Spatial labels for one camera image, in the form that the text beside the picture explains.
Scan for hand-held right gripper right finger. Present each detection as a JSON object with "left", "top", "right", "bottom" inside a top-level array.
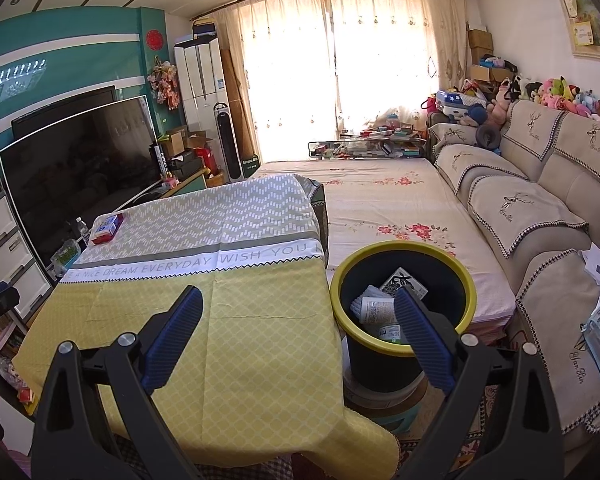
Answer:
[{"left": 392, "top": 286, "right": 566, "bottom": 480}]

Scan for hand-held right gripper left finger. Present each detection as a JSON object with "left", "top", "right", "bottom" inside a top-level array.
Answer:
[{"left": 30, "top": 285, "right": 204, "bottom": 480}]

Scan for black bin with yellow rim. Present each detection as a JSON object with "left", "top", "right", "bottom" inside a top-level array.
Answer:
[{"left": 330, "top": 240, "right": 478, "bottom": 396}]

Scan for white printed packet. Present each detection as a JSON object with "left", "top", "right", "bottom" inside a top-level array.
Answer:
[{"left": 351, "top": 296, "right": 397, "bottom": 328}]

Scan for black white printed box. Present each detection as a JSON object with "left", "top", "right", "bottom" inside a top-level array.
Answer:
[{"left": 380, "top": 266, "right": 429, "bottom": 302}]

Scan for shelf of children's books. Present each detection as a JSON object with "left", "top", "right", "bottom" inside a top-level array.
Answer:
[{"left": 0, "top": 305, "right": 31, "bottom": 386}]

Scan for white plastic drawer unit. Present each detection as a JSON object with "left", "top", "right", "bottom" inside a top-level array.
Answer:
[{"left": 0, "top": 190, "right": 53, "bottom": 323}]

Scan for green plastic stool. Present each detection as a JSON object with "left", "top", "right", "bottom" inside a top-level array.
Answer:
[{"left": 370, "top": 400, "right": 423, "bottom": 436}]

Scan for plastic bag with greens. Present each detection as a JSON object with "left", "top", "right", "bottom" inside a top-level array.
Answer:
[{"left": 50, "top": 239, "right": 83, "bottom": 273}]

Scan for red box with colourful lid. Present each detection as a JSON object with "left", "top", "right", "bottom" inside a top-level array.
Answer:
[{"left": 90, "top": 212, "right": 126, "bottom": 246}]

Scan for floral cream sheet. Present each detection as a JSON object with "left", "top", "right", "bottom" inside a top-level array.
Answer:
[{"left": 252, "top": 157, "right": 518, "bottom": 341}]

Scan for large curved television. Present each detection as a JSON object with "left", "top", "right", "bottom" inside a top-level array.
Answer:
[{"left": 0, "top": 95, "right": 162, "bottom": 273}]

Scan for beige sofa with covers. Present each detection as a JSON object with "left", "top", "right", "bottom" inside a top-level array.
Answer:
[{"left": 430, "top": 99, "right": 600, "bottom": 436}]

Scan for black flat boxes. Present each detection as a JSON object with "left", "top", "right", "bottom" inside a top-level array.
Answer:
[{"left": 170, "top": 152, "right": 203, "bottom": 178}]

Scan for tall black white box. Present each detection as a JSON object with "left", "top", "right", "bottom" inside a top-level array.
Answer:
[{"left": 152, "top": 142, "right": 172, "bottom": 178}]

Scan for closed cardboard box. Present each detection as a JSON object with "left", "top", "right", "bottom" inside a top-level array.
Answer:
[{"left": 159, "top": 127, "right": 188, "bottom": 158}]

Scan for pile of books and toys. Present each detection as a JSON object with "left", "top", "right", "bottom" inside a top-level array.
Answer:
[{"left": 340, "top": 127, "right": 426, "bottom": 158}]

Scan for small black television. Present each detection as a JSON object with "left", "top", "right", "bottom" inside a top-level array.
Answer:
[{"left": 11, "top": 85, "right": 118, "bottom": 126}]

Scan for black white tower fan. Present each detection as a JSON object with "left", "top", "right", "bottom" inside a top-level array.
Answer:
[{"left": 213, "top": 102, "right": 244, "bottom": 182}]

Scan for grey neck pillow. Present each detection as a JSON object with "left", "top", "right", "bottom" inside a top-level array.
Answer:
[{"left": 475, "top": 122, "right": 503, "bottom": 153}]

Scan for glass coffee table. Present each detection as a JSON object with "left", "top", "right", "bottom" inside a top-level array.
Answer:
[{"left": 307, "top": 132, "right": 428, "bottom": 161}]

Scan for blue star print bag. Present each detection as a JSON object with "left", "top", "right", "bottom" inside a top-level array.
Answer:
[{"left": 436, "top": 89, "right": 481, "bottom": 118}]

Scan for pink plush toy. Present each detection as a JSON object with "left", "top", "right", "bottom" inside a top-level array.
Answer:
[{"left": 487, "top": 87, "right": 513, "bottom": 123}]

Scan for tall brown cardboard roll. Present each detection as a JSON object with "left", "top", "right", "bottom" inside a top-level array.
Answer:
[{"left": 220, "top": 49, "right": 258, "bottom": 161}]

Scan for pink artificial flower garland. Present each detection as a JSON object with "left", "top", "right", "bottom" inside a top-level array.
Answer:
[{"left": 147, "top": 57, "right": 182, "bottom": 111}]

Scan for white standing air conditioner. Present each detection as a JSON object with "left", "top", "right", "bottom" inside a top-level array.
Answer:
[{"left": 173, "top": 35, "right": 229, "bottom": 133}]

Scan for row of plush toys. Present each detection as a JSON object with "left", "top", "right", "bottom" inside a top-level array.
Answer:
[{"left": 510, "top": 75, "right": 600, "bottom": 131}]

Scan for cream sheer curtain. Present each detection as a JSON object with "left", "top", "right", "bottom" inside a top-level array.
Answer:
[
  {"left": 212, "top": 0, "right": 338, "bottom": 163},
  {"left": 327, "top": 0, "right": 468, "bottom": 131}
]

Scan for stack of cardboard boxes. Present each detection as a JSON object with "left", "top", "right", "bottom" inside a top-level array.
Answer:
[{"left": 467, "top": 27, "right": 513, "bottom": 83}]

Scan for dark box on air conditioner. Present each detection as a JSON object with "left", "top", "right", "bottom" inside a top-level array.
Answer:
[{"left": 177, "top": 20, "right": 218, "bottom": 46}]

